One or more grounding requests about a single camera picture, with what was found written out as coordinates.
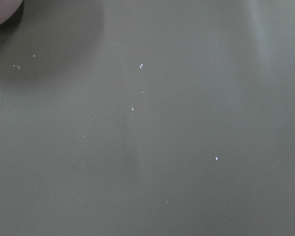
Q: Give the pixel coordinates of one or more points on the pink bowl with ice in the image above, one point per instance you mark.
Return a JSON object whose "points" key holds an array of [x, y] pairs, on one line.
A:
{"points": [[8, 8]]}

